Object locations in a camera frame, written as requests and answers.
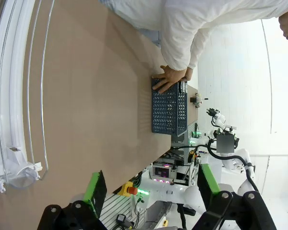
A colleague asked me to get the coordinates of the white can dispenser rack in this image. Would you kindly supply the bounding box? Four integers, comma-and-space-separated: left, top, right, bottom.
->
0, 0, 50, 194

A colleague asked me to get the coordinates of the slotted aluminium panel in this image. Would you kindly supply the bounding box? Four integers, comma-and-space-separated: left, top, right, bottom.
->
99, 193, 135, 230

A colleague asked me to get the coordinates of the small white clamp device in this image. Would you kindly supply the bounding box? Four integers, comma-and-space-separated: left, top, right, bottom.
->
191, 92, 209, 108

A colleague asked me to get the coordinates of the dark grey plastic basket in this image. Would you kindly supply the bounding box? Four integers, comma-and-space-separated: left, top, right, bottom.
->
150, 80, 189, 138

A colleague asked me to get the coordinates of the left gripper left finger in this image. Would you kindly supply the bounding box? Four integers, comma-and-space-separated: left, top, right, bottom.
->
37, 170, 108, 230

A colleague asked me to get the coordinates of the person's left forearm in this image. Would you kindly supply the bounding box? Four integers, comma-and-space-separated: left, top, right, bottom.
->
189, 26, 208, 70

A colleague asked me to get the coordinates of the person's right forearm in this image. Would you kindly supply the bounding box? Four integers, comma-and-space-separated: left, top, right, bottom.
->
160, 14, 197, 72

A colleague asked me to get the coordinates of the person's left hand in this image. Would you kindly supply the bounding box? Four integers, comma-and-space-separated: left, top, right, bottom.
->
183, 68, 193, 82

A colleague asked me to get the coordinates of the grey handheld controller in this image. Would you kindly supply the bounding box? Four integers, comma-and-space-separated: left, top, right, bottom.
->
116, 214, 133, 228

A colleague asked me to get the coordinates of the person's right hand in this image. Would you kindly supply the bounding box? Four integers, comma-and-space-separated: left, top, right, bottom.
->
151, 65, 188, 94

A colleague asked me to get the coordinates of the person in white jacket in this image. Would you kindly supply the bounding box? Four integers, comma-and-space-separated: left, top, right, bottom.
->
98, 0, 288, 71

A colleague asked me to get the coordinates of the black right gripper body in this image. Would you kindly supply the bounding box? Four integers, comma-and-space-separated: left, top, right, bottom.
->
216, 135, 235, 153

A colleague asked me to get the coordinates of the computer with pink lights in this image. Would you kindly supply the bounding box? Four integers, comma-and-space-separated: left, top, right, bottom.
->
152, 162, 175, 185

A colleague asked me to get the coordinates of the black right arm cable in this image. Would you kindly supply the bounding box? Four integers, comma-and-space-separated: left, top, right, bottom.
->
170, 140, 261, 192

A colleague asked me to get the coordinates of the yellow red emergency stop button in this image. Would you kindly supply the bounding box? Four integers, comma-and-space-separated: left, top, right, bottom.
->
117, 181, 139, 197

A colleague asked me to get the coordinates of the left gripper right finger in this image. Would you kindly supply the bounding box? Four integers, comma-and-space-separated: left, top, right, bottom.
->
192, 164, 278, 230

